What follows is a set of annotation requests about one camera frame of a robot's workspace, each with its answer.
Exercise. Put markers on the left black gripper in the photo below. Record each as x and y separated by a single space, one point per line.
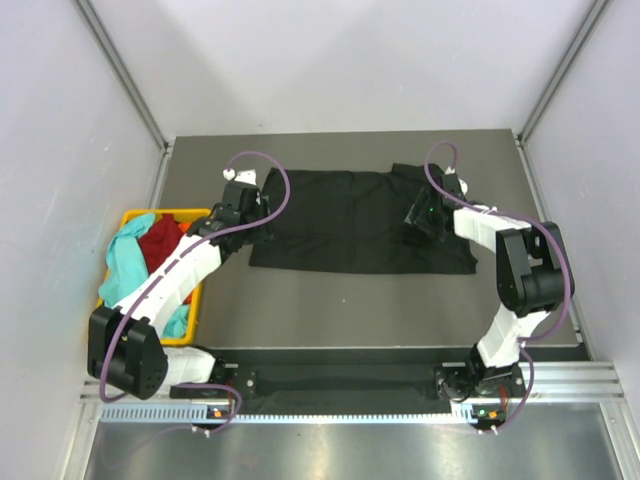
264 233

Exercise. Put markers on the black t-shirt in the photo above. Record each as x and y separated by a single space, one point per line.
355 223

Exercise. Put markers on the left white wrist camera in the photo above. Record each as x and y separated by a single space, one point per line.
248 177

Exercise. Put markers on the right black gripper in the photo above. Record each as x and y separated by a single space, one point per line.
417 216

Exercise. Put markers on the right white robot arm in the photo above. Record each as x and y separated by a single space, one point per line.
533 276

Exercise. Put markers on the teal t-shirt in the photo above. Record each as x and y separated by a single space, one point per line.
125 262

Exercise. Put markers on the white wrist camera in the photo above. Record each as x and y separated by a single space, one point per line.
453 184
248 177

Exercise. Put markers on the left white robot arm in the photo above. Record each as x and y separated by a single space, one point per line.
124 344

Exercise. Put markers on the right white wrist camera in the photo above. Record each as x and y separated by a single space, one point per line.
453 184

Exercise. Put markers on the aluminium frame post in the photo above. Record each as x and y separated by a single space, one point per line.
98 31
595 12

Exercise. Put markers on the slotted grey cable duct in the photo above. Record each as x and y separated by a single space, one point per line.
143 413

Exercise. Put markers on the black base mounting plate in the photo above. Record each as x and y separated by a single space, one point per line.
362 380

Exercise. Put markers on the right aluminium frame post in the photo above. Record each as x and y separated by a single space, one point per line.
595 12

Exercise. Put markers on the dark red t-shirt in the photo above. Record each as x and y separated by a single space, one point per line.
160 241

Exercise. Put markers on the left aluminium frame post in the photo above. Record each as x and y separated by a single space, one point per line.
98 31

